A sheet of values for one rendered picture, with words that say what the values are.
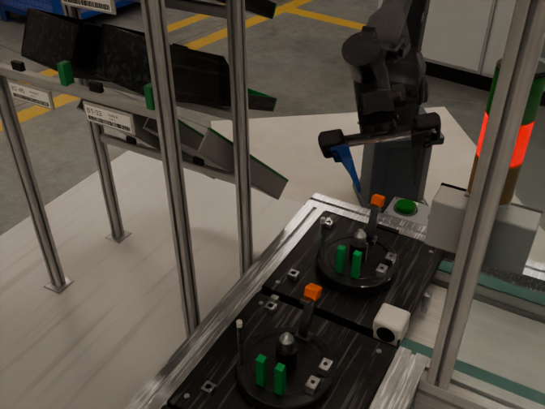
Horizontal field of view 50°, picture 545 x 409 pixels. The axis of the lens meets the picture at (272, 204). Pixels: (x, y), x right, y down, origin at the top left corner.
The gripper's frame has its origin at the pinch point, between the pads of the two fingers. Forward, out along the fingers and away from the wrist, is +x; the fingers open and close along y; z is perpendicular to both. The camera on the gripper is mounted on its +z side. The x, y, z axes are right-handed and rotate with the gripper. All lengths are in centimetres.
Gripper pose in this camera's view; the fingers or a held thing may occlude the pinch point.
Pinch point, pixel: (384, 166)
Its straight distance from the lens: 91.2
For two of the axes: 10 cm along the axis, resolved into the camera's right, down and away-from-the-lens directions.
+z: -2.4, -2.8, -9.3
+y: 9.7, -1.5, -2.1
